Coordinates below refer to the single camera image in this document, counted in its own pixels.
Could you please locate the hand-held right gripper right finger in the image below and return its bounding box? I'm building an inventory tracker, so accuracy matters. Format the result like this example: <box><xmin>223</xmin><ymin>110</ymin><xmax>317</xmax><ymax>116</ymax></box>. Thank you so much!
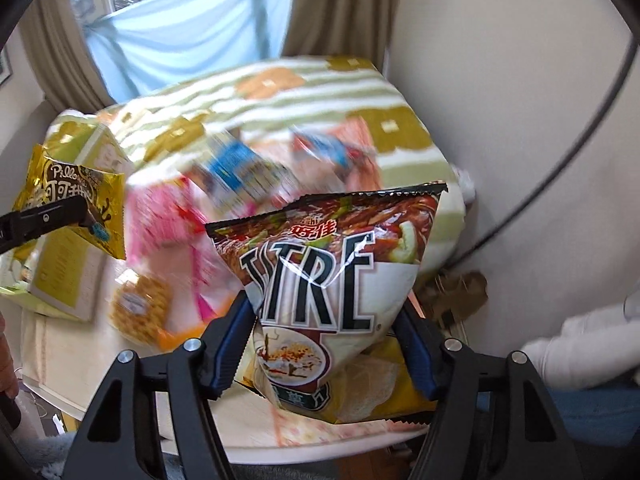
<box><xmin>392</xmin><ymin>295</ymin><xmax>573</xmax><ymax>480</ymax></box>

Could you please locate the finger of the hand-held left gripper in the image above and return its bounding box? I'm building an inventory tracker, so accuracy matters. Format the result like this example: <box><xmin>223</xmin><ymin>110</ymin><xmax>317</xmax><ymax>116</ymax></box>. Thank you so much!
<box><xmin>0</xmin><ymin>194</ymin><xmax>88</xmax><ymax>254</ymax></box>

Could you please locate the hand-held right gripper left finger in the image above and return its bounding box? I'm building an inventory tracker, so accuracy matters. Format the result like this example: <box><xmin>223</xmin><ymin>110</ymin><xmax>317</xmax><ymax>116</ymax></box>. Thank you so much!
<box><xmin>62</xmin><ymin>290</ymin><xmax>256</xmax><ymax>480</ymax></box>

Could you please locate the gold snack packet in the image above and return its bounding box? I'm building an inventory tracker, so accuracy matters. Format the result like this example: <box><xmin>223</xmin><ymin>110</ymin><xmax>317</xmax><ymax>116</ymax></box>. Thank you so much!
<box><xmin>12</xmin><ymin>142</ymin><xmax>127</xmax><ymax>261</ymax></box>

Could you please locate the brown chip bag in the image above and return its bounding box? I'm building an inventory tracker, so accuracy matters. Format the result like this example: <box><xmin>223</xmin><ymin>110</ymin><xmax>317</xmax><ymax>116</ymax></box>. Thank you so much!
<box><xmin>205</xmin><ymin>182</ymin><xmax>448</xmax><ymax>418</ymax></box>

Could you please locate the white and blue noodle packet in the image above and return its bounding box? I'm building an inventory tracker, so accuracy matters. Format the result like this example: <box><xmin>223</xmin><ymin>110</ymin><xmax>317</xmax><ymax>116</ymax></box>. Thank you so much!
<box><xmin>200</xmin><ymin>135</ymin><xmax>297</xmax><ymax>211</ymax></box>

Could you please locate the blue and red cracker packet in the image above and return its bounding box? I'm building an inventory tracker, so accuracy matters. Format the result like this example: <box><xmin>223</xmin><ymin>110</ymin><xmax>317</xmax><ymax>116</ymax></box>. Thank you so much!
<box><xmin>290</xmin><ymin>120</ymin><xmax>382</xmax><ymax>187</ymax></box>

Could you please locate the yellow chip bag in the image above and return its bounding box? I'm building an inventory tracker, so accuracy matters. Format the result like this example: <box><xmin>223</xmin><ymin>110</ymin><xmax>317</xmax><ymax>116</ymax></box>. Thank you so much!
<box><xmin>235</xmin><ymin>337</ymin><xmax>432</xmax><ymax>426</ymax></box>

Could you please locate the yellow-green carton box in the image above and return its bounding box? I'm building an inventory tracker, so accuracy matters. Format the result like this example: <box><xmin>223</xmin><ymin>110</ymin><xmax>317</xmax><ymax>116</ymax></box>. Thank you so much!
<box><xmin>0</xmin><ymin>122</ymin><xmax>135</xmax><ymax>323</ymax></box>

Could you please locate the brown paper bag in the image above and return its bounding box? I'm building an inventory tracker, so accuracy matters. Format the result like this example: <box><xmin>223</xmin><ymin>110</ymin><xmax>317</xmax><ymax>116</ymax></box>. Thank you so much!
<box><xmin>415</xmin><ymin>270</ymin><xmax>489</xmax><ymax>332</ymax></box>

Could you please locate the round yellow cookie packet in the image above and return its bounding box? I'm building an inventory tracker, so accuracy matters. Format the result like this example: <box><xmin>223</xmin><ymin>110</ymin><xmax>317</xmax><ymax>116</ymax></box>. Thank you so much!
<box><xmin>110</xmin><ymin>272</ymin><xmax>174</xmax><ymax>347</ymax></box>

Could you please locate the pink snack packet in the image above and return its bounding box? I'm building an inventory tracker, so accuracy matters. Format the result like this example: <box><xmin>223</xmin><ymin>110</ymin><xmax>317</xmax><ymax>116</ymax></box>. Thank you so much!
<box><xmin>125</xmin><ymin>180</ymin><xmax>242</xmax><ymax>337</ymax></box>

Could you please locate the white cloth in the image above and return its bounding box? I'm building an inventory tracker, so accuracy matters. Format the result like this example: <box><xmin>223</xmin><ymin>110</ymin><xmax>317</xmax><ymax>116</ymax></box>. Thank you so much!
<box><xmin>522</xmin><ymin>294</ymin><xmax>640</xmax><ymax>392</ymax></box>

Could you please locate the brown curtain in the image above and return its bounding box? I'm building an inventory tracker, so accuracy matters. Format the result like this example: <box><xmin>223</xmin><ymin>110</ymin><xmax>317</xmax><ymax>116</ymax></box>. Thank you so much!
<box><xmin>280</xmin><ymin>0</ymin><xmax>397</xmax><ymax>77</ymax></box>
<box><xmin>20</xmin><ymin>0</ymin><xmax>112</xmax><ymax>117</ymax></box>

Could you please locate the white plastic bag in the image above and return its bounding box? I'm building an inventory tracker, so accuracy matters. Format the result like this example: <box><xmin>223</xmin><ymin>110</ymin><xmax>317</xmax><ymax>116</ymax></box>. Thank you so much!
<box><xmin>452</xmin><ymin>165</ymin><xmax>477</xmax><ymax>207</ymax></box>

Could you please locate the blue denim cloth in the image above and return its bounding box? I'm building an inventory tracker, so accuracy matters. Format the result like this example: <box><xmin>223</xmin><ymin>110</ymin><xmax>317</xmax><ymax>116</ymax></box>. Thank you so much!
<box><xmin>547</xmin><ymin>384</ymin><xmax>640</xmax><ymax>437</ymax></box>

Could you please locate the light blue curtain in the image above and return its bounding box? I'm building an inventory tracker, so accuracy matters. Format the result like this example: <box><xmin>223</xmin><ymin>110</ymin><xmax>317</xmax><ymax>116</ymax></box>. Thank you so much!
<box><xmin>82</xmin><ymin>0</ymin><xmax>296</xmax><ymax>105</ymax></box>

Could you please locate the floral striped blanket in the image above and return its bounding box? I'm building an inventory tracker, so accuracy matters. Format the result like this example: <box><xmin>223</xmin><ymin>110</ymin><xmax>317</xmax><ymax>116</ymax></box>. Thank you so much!
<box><xmin>45</xmin><ymin>55</ymin><xmax>468</xmax><ymax>281</ymax></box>

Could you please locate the black cable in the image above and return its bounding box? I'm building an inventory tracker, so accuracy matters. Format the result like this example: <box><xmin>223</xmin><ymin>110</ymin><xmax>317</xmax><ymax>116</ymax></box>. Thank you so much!
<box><xmin>449</xmin><ymin>44</ymin><xmax>640</xmax><ymax>271</ymax></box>

